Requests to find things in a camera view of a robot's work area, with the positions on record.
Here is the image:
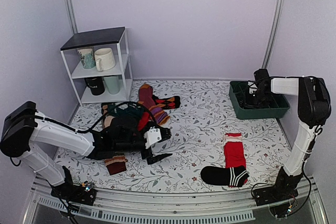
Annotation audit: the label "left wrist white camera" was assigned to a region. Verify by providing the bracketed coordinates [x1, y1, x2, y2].
[144, 127, 162, 149]

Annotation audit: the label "floral white table mat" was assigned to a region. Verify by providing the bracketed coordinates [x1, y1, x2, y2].
[55, 80, 290, 193]

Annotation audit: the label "green divided organizer tray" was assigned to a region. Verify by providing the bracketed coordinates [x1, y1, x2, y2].
[229, 81, 290, 120]

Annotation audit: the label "aluminium front rail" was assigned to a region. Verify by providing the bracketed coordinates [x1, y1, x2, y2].
[22, 174, 329, 224]

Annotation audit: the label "black mug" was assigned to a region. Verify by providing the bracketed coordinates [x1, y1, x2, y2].
[85, 77, 105, 96]

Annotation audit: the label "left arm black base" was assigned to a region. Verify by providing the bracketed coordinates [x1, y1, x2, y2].
[51, 166, 97, 206]

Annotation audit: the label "pale green mug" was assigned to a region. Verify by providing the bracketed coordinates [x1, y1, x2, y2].
[103, 76, 120, 95]

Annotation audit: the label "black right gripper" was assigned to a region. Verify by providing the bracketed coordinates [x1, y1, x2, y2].
[244, 89, 272, 109]

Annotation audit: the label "dark teal sock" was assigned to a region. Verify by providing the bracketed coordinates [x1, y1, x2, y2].
[102, 102, 144, 121]

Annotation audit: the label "cream ceramic mug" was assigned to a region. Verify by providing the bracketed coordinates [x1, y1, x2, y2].
[94, 48, 116, 72]

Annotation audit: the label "teal patterned mug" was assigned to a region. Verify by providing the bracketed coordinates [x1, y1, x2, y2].
[77, 47, 96, 69]

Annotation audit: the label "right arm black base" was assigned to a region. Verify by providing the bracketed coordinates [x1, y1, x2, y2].
[251, 167, 303, 219]

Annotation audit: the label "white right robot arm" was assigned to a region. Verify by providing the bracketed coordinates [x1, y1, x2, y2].
[234, 69, 331, 177]

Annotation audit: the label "black sock white stripes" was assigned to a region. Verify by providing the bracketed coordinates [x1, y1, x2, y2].
[201, 166, 249, 187]

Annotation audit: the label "white shelf black top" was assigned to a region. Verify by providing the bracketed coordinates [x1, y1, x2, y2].
[60, 27, 133, 105]

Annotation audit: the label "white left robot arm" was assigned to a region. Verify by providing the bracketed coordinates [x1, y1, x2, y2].
[1, 101, 171, 200]

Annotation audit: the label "maroon purple striped sock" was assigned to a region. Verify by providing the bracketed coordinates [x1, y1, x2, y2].
[138, 83, 170, 125]

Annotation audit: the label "long red sock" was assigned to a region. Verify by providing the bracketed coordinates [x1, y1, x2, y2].
[138, 112, 151, 132]

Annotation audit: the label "beige maroon striped sock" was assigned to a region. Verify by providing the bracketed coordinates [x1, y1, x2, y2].
[102, 115, 127, 175]

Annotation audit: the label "black orange argyle sock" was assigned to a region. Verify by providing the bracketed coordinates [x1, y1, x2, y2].
[152, 95, 181, 110]

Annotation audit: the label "right metal corner post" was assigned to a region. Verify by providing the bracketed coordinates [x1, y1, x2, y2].
[261, 0, 285, 69]

